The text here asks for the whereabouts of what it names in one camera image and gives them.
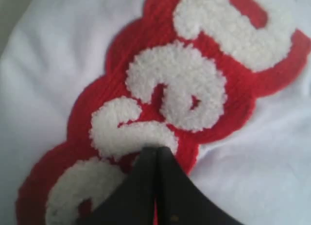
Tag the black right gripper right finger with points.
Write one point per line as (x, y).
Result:
(179, 201)

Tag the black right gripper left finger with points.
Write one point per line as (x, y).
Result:
(133, 202)

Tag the white t-shirt red lettering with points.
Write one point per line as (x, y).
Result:
(51, 49)

